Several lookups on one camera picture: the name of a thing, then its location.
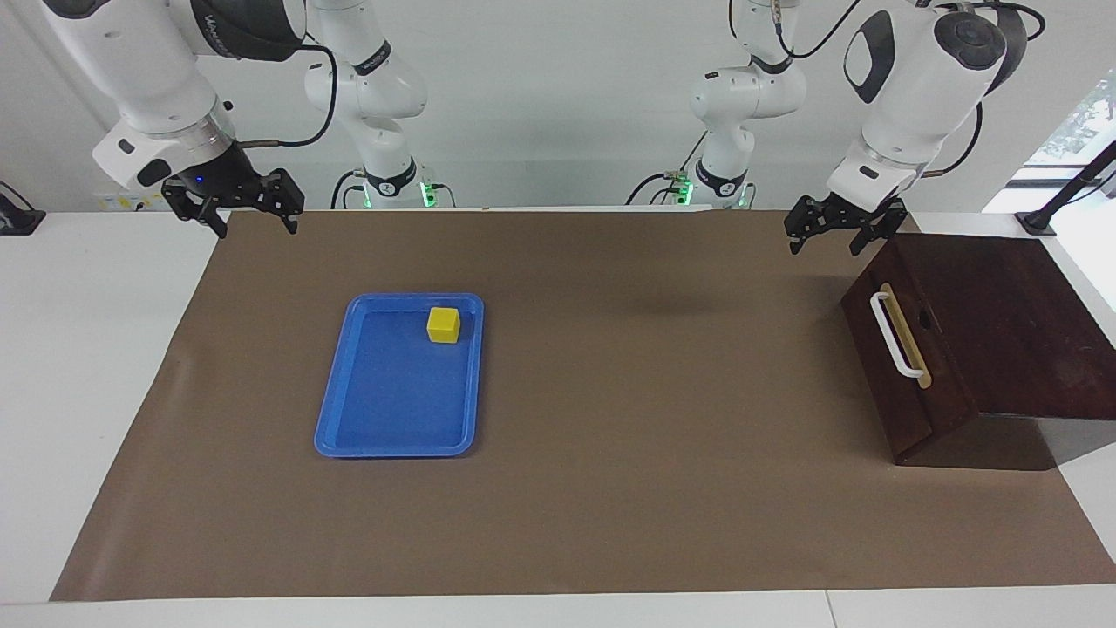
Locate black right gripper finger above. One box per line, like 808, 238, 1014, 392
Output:
256, 167, 307, 236
161, 184, 230, 241

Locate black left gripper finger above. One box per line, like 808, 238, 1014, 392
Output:
783, 197, 839, 256
850, 201, 908, 257

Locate white drawer handle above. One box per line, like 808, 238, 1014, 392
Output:
869, 290, 928, 381

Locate wooden drawer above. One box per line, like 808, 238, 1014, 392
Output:
840, 234, 979, 466

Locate dark wooden drawer cabinet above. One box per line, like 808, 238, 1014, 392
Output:
888, 231, 1116, 469

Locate black clamp base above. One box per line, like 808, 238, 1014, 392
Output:
0, 181, 46, 235

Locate blue plastic tray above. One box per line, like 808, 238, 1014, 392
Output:
314, 293, 485, 459

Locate brown table mat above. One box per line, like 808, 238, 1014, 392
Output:
50, 207, 1116, 603

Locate white wall socket box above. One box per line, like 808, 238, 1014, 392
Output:
94, 188, 175, 212

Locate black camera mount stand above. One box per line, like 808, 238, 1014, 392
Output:
1016, 140, 1116, 236

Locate black left arm base cable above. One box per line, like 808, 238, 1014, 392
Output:
626, 131, 707, 207

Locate window with white frame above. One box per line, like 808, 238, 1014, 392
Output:
1016, 70, 1116, 215

